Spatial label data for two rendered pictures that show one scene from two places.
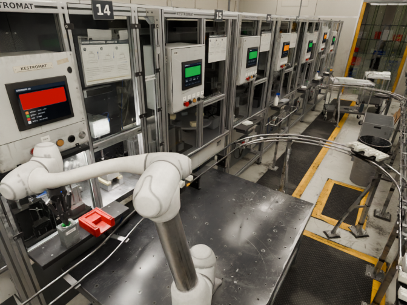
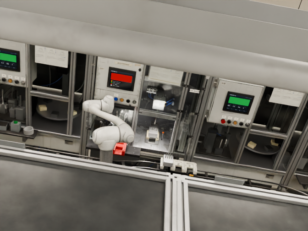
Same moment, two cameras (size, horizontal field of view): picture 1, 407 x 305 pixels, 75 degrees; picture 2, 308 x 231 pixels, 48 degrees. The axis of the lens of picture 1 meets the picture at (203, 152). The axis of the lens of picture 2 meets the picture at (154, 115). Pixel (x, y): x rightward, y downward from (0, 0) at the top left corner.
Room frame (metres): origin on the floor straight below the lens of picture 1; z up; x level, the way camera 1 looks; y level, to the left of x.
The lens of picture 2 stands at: (-0.25, -1.85, 2.92)
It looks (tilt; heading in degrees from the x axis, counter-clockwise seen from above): 29 degrees down; 54
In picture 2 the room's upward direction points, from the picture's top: 11 degrees clockwise
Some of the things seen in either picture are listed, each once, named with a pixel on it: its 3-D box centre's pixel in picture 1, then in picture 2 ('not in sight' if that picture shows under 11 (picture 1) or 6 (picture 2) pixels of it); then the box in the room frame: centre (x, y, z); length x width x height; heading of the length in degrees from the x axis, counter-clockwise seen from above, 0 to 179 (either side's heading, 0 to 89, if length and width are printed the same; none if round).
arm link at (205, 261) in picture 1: (200, 266); not in sight; (0.95, 0.00, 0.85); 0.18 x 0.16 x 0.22; 171
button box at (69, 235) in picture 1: (67, 232); not in sight; (1.03, 0.70, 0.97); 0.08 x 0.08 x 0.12; 57
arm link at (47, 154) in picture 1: (46, 160); (107, 103); (1.02, 0.69, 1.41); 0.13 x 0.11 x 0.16; 171
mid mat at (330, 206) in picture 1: (343, 203); not in sight; (2.64, -1.73, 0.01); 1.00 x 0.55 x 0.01; 147
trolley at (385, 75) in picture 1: (373, 91); not in sight; (6.63, -4.19, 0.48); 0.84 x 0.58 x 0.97; 155
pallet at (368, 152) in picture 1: (365, 152); not in sight; (2.34, -1.60, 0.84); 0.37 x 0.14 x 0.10; 25
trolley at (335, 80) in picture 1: (347, 98); not in sight; (5.79, -3.15, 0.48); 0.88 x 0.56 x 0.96; 75
